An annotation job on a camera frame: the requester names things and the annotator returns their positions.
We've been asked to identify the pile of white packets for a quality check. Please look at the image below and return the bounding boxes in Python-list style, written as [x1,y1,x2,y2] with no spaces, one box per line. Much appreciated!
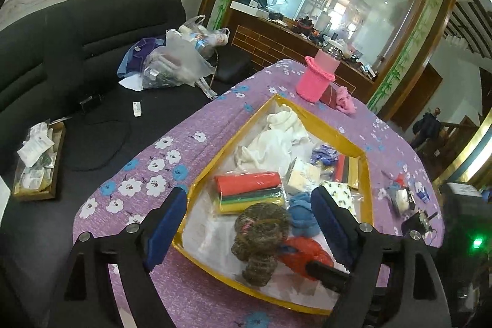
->
[16,122,56,192]

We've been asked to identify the red black striped sheets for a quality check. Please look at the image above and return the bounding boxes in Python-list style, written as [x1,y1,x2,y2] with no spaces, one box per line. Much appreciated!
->
[334,154,360,190]

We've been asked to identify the gold pillar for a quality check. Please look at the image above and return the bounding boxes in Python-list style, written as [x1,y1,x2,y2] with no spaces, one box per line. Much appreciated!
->
[432,121,492,186]

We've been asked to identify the pink cloth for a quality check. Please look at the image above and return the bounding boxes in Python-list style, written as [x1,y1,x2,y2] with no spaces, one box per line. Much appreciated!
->
[334,86,356,117]

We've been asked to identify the wooden tray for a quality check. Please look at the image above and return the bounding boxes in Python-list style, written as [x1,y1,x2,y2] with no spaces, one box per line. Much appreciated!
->
[11,121,67,202]

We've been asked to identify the small white plush toy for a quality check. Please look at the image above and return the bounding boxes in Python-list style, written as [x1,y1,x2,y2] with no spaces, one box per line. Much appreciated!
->
[386,174,414,215]

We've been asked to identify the pale yellow sponge packet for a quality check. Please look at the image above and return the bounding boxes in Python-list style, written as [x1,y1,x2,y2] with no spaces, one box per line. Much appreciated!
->
[286,158,321,194]

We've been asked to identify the purple blue clothing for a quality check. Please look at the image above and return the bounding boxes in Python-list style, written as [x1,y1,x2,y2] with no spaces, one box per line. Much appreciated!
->
[117,38,166,81]

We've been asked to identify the wooden staircase railing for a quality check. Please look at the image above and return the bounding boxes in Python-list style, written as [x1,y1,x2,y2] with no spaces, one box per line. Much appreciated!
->
[442,0,492,60]

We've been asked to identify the pink knitted container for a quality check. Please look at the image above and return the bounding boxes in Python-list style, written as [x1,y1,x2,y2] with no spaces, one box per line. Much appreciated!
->
[296,50,341,104]

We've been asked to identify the clear plastic bag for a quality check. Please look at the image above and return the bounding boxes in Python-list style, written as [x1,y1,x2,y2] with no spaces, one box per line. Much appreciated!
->
[142,16,230,90]

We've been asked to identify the wooden cabinet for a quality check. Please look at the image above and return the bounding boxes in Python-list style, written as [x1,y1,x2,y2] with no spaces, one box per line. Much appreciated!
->
[223,1,379,98]

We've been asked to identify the red net bag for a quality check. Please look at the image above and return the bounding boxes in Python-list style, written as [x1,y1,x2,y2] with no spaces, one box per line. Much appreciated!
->
[279,237,335,280]

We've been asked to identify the large wall mirror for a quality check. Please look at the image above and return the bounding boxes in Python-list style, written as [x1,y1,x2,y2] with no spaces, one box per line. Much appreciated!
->
[230,0,439,83]

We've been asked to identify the black sofa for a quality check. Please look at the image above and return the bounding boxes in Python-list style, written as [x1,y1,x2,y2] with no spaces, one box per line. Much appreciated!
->
[0,0,250,328]

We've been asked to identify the black box device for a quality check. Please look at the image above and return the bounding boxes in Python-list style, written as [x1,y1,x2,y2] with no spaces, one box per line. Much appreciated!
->
[79,94,102,114]

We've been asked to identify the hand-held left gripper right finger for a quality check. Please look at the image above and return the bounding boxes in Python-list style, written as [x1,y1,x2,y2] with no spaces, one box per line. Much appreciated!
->
[310,187,453,328]

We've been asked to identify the white dotted tissue pack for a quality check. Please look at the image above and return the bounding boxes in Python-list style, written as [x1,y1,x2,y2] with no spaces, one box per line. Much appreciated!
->
[321,180,356,215]

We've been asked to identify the yellow storage box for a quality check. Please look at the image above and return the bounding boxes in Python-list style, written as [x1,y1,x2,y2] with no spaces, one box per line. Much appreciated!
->
[172,93,374,315]

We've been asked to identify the purple floral blanket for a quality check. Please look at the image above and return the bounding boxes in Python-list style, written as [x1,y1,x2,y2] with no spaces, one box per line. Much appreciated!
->
[72,58,446,328]

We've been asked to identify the small black device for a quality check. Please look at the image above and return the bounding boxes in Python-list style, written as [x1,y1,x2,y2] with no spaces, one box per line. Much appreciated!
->
[402,211,439,236]

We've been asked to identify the blue knitted cloth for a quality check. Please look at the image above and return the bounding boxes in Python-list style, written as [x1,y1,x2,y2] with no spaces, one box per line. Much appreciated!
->
[286,193,321,238]

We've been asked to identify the blue tissue pack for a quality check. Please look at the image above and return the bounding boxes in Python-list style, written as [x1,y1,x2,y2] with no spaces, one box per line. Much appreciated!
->
[311,144,339,167]

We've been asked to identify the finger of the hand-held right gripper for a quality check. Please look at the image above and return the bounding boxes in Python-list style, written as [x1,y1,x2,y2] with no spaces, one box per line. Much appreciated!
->
[305,261,352,292]

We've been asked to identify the white cloth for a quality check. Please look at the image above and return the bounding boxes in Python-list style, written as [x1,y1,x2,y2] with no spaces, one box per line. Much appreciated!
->
[235,109,312,171]

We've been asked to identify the brown knitted hat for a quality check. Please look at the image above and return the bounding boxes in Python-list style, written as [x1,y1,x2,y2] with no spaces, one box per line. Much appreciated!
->
[231,203,291,288]

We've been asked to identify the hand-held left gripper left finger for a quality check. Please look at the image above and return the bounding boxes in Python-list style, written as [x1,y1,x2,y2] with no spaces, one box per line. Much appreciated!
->
[46,187,189,328]

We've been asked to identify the multicolour felt roll bundle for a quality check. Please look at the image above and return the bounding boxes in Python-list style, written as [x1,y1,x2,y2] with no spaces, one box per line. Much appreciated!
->
[214,171,286,215]

